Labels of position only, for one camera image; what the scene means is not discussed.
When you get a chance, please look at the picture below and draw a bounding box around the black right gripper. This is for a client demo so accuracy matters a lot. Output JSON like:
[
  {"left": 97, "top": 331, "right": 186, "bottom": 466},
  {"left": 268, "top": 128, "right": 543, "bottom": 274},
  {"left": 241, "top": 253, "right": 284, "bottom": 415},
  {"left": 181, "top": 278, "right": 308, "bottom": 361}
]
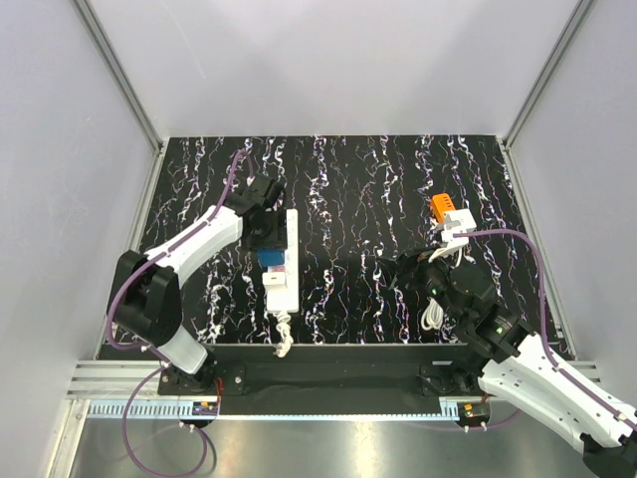
[{"left": 375, "top": 243, "right": 466, "bottom": 326}]

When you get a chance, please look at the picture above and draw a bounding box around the blue cube socket adapter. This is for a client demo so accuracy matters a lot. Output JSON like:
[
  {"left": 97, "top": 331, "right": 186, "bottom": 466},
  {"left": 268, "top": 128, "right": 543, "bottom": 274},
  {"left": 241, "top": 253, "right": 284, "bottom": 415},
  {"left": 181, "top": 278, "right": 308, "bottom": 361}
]
[{"left": 256, "top": 248, "right": 286, "bottom": 268}]

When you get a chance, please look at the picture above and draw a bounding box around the white orange strip power cable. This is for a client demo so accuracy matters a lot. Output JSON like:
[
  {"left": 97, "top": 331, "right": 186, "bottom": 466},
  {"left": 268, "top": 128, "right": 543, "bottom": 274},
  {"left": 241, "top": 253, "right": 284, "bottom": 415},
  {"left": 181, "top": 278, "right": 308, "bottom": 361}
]
[{"left": 420, "top": 248, "right": 472, "bottom": 332}]

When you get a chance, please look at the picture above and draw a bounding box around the white multicolour power strip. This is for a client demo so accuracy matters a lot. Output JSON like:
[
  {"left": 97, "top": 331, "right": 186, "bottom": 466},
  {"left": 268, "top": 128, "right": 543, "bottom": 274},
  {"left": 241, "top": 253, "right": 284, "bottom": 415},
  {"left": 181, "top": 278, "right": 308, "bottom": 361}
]
[{"left": 265, "top": 209, "right": 300, "bottom": 314}]

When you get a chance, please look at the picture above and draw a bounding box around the white usb charger plug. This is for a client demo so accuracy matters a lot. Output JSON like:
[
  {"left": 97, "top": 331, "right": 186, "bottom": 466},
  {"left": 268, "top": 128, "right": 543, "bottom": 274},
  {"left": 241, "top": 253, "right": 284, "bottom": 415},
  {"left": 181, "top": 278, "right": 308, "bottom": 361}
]
[{"left": 262, "top": 271, "right": 287, "bottom": 293}]

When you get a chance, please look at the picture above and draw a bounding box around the orange power strip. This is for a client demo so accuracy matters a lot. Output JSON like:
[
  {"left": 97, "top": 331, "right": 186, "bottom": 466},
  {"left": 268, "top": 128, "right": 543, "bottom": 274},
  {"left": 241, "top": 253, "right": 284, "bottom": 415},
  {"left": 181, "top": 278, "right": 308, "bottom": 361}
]
[{"left": 430, "top": 193, "right": 456, "bottom": 223}]

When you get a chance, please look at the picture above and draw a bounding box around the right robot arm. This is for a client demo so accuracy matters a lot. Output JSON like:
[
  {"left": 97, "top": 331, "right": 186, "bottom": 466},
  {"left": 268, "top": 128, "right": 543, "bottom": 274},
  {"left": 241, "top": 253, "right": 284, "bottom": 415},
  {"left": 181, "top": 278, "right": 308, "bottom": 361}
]
[{"left": 387, "top": 248, "right": 636, "bottom": 477}]

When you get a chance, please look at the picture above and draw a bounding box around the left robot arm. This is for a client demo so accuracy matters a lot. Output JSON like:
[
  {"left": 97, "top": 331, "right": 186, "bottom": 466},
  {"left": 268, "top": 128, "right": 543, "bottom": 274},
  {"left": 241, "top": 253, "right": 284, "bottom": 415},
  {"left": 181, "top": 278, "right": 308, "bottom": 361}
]
[{"left": 107, "top": 174, "right": 300, "bottom": 394}]

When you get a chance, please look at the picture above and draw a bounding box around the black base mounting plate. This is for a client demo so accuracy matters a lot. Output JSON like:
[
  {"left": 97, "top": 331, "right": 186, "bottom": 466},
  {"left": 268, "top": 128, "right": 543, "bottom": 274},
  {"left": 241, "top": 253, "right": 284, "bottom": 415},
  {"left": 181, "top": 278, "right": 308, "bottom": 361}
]
[{"left": 158, "top": 344, "right": 484, "bottom": 418}]

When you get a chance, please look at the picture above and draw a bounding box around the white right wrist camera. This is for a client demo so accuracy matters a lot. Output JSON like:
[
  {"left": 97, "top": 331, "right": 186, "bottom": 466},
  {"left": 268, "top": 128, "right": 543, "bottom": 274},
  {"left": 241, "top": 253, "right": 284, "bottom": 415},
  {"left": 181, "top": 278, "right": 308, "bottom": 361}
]
[{"left": 428, "top": 226, "right": 469, "bottom": 263}]

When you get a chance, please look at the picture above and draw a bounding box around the aluminium frame rail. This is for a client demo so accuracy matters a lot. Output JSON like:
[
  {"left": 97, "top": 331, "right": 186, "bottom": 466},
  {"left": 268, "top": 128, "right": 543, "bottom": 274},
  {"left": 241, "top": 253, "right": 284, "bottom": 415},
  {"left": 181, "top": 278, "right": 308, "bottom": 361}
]
[{"left": 64, "top": 360, "right": 608, "bottom": 424}]

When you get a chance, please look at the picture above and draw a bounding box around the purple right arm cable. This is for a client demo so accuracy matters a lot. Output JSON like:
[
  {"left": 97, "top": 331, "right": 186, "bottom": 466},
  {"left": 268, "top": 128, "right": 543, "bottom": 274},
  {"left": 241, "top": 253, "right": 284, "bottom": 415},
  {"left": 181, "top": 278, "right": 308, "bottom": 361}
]
[{"left": 450, "top": 227, "right": 637, "bottom": 429}]

